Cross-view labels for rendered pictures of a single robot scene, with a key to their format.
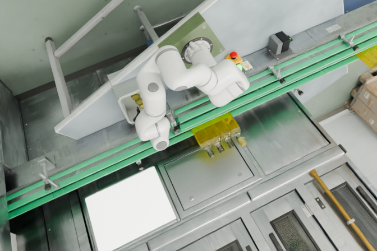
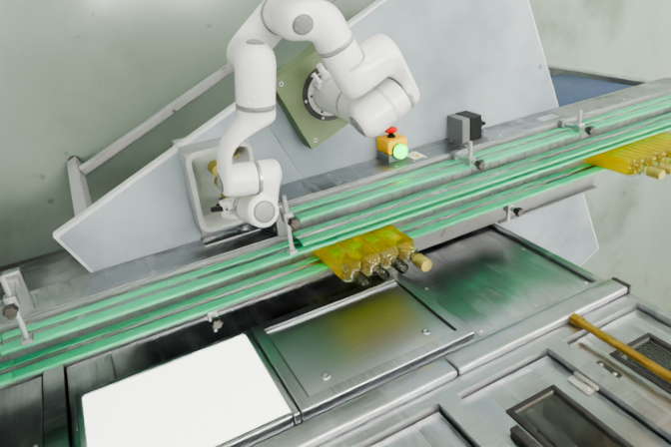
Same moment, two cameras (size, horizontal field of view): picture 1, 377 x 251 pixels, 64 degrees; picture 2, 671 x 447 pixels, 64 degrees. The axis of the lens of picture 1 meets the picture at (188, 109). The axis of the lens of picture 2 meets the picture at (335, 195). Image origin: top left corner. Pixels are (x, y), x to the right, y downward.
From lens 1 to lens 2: 82 cm
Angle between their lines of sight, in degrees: 32
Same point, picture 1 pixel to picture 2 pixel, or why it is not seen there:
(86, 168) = (101, 311)
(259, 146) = (458, 297)
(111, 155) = (159, 289)
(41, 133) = not seen: hidden behind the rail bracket
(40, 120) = not seen: hidden behind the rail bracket
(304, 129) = (539, 269)
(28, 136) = not seen: outside the picture
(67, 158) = (64, 295)
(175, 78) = (293, 2)
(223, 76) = (373, 48)
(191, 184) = (324, 354)
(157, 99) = (262, 56)
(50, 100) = (49, 267)
